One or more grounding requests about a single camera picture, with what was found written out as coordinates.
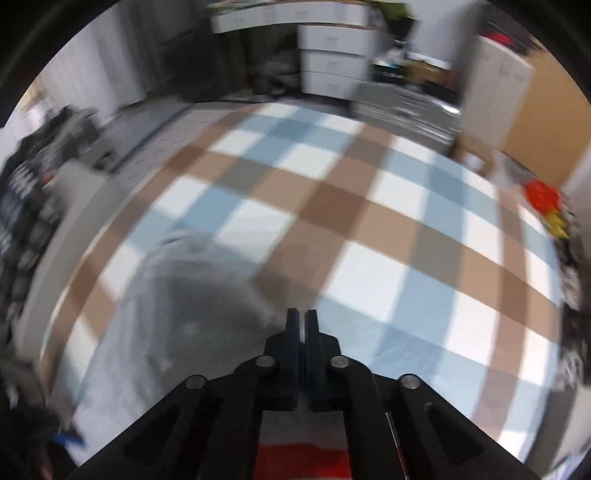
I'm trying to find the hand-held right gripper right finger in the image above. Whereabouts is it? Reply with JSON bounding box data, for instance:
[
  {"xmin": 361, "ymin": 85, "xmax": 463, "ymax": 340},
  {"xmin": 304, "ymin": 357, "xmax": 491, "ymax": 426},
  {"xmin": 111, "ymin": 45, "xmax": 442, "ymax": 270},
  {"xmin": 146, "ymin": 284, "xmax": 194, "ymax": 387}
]
[{"xmin": 304, "ymin": 309, "xmax": 539, "ymax": 480}]

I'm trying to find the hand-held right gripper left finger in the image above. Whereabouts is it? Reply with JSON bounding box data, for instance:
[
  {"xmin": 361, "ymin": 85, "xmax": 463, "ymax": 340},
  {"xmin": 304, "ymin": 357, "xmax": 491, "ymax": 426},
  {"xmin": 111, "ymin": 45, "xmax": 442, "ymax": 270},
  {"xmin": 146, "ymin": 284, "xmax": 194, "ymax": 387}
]
[{"xmin": 69, "ymin": 308, "xmax": 302, "ymax": 480}]

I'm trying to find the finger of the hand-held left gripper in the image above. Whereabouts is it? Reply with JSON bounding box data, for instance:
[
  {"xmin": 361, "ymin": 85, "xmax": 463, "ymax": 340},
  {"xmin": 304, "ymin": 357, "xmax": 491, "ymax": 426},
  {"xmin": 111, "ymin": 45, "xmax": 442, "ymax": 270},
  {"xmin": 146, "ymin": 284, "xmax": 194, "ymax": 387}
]
[{"xmin": 50, "ymin": 431, "xmax": 89, "ymax": 449}]

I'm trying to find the grey sweater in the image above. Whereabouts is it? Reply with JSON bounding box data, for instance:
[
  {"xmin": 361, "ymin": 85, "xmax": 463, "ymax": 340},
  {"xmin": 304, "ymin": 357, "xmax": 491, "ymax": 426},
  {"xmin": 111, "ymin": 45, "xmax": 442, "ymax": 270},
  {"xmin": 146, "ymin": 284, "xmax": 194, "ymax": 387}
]
[{"xmin": 73, "ymin": 230, "xmax": 288, "ymax": 462}]

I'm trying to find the pile of mixed clothes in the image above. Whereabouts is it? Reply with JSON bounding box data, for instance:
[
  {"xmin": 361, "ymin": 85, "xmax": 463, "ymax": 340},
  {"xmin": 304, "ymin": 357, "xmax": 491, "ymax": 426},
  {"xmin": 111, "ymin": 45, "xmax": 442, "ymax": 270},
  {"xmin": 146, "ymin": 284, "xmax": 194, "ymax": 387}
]
[{"xmin": 553, "ymin": 208, "xmax": 591, "ymax": 394}]

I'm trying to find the brown blue checked blanket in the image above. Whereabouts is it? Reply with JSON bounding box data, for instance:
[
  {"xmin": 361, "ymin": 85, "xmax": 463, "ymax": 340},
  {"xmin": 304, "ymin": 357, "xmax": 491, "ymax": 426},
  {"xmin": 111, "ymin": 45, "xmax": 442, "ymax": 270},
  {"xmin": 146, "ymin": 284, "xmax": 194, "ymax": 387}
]
[{"xmin": 41, "ymin": 100, "xmax": 574, "ymax": 463}]

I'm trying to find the white bedside cabinet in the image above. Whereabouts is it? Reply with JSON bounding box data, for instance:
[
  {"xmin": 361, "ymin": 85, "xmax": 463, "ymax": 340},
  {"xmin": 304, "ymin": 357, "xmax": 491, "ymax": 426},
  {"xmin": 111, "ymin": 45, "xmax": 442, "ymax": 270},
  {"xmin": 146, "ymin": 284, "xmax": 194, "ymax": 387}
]
[{"xmin": 17, "ymin": 161, "xmax": 117, "ymax": 352}]

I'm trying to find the checked cloth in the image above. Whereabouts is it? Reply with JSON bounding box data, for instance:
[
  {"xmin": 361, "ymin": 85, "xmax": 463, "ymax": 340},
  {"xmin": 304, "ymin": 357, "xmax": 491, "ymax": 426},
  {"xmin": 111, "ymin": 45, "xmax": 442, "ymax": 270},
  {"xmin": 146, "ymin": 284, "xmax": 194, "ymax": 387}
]
[{"xmin": 0, "ymin": 156, "xmax": 62, "ymax": 325}]

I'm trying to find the closed cardboard box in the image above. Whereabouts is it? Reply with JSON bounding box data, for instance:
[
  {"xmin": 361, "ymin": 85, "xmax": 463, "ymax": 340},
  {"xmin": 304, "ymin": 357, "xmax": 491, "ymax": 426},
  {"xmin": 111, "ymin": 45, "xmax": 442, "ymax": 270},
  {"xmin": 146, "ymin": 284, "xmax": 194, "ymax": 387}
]
[{"xmin": 451, "ymin": 137, "xmax": 496, "ymax": 177}]

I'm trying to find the silver suitcase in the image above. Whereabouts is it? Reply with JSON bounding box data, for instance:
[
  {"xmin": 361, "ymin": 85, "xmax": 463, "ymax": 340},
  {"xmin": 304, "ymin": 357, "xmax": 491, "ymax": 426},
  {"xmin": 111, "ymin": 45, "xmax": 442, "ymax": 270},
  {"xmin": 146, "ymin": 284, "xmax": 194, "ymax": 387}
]
[{"xmin": 350, "ymin": 82, "xmax": 463, "ymax": 154}]

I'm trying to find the white rug with black diamonds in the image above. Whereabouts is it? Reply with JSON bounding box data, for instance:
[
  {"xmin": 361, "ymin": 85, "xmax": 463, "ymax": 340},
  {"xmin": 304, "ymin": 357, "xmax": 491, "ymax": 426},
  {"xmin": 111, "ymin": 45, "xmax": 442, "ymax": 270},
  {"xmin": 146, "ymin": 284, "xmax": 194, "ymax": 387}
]
[{"xmin": 115, "ymin": 103, "xmax": 195, "ymax": 172}]

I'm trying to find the small yellow item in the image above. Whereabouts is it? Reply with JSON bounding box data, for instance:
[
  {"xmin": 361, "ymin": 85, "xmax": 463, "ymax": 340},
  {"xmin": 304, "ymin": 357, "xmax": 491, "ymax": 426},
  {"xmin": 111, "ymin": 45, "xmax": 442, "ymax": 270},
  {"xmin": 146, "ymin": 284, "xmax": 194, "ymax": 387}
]
[{"xmin": 546, "ymin": 209, "xmax": 572, "ymax": 239}]

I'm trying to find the black bag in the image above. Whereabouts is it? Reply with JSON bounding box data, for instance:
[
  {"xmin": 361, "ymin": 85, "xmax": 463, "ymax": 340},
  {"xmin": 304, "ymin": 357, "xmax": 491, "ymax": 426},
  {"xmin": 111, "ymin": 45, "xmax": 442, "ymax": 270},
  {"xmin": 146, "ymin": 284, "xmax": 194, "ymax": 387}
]
[{"xmin": 253, "ymin": 50, "xmax": 302, "ymax": 96}]

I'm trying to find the white dresser with drawers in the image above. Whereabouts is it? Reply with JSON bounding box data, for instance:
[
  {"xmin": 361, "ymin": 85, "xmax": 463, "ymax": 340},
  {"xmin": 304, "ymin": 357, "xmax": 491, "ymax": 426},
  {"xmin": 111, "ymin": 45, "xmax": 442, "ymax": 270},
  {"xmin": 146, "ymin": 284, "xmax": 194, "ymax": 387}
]
[{"xmin": 209, "ymin": 0, "xmax": 385, "ymax": 101}]

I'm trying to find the dark wardrobe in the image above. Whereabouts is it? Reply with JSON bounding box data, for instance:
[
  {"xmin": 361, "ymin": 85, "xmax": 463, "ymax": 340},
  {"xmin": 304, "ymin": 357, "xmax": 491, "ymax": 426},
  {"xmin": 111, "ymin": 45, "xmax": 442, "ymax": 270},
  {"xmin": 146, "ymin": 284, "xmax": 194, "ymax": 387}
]
[{"xmin": 151, "ymin": 17, "xmax": 232, "ymax": 103}]

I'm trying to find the beige suitcase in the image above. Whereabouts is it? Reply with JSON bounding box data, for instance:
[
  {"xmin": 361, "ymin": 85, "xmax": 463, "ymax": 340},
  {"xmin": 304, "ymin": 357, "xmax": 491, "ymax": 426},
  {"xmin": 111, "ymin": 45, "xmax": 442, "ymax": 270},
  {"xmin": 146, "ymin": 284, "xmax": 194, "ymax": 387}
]
[{"xmin": 461, "ymin": 34, "xmax": 537, "ymax": 154}]

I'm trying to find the wooden door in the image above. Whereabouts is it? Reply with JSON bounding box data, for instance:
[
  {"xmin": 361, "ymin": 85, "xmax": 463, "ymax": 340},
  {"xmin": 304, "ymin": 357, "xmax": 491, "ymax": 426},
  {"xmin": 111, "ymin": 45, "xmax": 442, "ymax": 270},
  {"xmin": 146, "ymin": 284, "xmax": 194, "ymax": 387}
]
[{"xmin": 502, "ymin": 41, "xmax": 591, "ymax": 186}]

